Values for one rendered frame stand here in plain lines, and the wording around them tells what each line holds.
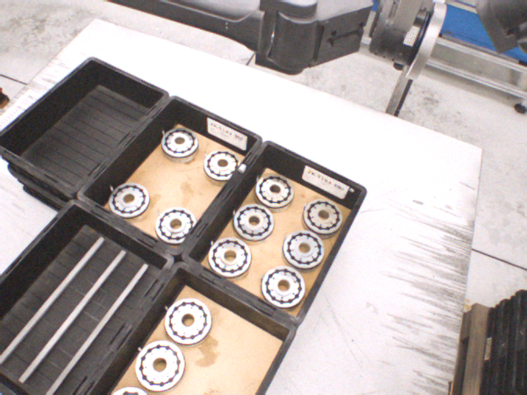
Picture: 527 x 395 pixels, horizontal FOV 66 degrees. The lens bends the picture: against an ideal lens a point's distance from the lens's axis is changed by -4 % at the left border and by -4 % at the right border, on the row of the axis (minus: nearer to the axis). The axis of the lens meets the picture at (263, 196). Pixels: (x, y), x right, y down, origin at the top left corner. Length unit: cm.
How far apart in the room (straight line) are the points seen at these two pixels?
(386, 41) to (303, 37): 62
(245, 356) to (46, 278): 50
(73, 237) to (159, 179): 26
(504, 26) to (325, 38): 20
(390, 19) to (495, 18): 61
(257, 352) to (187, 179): 49
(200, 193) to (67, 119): 48
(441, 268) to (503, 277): 103
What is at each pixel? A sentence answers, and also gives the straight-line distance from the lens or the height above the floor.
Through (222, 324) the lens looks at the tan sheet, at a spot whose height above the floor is 83.
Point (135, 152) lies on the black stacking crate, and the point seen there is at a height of 88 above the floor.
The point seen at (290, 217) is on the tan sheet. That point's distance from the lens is 111.
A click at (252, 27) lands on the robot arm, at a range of 56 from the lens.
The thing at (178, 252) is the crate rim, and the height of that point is 93.
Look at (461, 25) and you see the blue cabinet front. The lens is 280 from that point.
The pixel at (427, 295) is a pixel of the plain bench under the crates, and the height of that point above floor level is 70.
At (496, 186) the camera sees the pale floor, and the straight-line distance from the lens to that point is 262.
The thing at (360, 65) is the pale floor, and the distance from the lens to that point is 291.
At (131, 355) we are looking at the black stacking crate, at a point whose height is 84.
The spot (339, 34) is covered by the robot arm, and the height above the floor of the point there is 145.
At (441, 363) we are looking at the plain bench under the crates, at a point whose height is 70.
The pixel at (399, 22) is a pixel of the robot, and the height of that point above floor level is 120.
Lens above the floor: 179
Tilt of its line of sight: 58 degrees down
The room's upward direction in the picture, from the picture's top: 9 degrees clockwise
